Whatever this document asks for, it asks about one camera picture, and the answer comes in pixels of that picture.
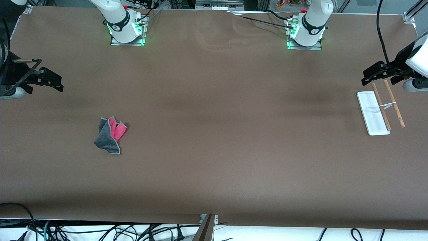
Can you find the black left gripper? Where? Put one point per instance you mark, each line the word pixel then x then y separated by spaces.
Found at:
pixel 398 61

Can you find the white rack with wooden bars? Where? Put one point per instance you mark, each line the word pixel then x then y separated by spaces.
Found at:
pixel 374 117

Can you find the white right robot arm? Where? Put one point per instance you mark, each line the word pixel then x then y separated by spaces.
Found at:
pixel 117 16

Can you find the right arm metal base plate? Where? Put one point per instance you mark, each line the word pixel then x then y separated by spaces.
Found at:
pixel 115 43

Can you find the metal post with wooden side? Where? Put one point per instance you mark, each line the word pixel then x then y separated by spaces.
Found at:
pixel 205 231

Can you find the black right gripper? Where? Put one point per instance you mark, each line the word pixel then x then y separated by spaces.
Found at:
pixel 16 72

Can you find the white power strip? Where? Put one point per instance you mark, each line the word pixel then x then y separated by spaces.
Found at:
pixel 219 5

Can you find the aluminium frame corner bracket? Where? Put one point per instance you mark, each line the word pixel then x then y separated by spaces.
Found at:
pixel 413 15
pixel 27 8

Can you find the orange object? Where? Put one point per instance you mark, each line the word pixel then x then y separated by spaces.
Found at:
pixel 287 4

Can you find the grey and pink towel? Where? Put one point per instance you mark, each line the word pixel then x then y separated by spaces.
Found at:
pixel 105 137

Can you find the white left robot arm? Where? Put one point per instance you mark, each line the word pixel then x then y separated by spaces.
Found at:
pixel 314 20

